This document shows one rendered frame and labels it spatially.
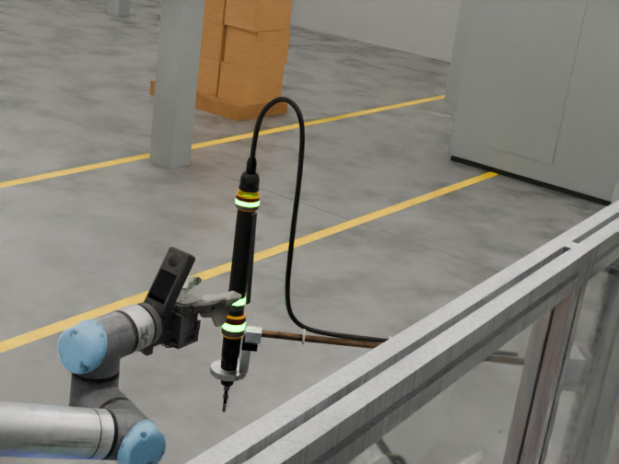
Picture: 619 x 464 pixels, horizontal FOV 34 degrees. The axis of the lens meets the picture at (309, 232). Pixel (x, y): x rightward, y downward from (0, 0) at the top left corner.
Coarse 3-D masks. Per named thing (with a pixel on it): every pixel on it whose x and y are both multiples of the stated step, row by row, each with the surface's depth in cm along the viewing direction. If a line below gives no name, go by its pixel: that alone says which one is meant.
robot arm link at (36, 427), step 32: (0, 416) 136; (32, 416) 139; (64, 416) 143; (96, 416) 147; (128, 416) 151; (0, 448) 136; (32, 448) 139; (64, 448) 142; (96, 448) 146; (128, 448) 147; (160, 448) 151
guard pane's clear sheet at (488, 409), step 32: (608, 288) 124; (544, 320) 105; (608, 320) 129; (512, 352) 98; (544, 352) 108; (576, 352) 120; (608, 352) 135; (480, 384) 93; (512, 384) 102; (576, 384) 125; (608, 384) 141; (416, 416) 82; (448, 416) 88; (480, 416) 96; (512, 416) 105; (576, 416) 130; (608, 416) 147; (384, 448) 78; (416, 448) 84; (448, 448) 91; (480, 448) 99; (512, 448) 109; (576, 448) 135; (608, 448) 155
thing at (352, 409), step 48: (576, 240) 108; (480, 288) 91; (528, 288) 92; (576, 288) 105; (432, 336) 81; (480, 336) 84; (336, 384) 70; (384, 384) 71; (432, 384) 78; (240, 432) 63; (288, 432) 65; (336, 432) 65; (384, 432) 72; (528, 432) 111
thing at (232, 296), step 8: (208, 296) 176; (216, 296) 177; (224, 296) 177; (232, 296) 178; (240, 296) 181; (232, 304) 178; (208, 312) 176; (216, 312) 177; (224, 312) 178; (216, 320) 178; (224, 320) 179
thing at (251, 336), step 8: (256, 328) 193; (248, 336) 192; (256, 336) 192; (248, 344) 192; (256, 344) 192; (248, 352) 193; (240, 360) 193; (248, 360) 193; (216, 368) 194; (240, 368) 194; (248, 368) 194; (216, 376) 193; (224, 376) 192; (232, 376) 192; (240, 376) 193
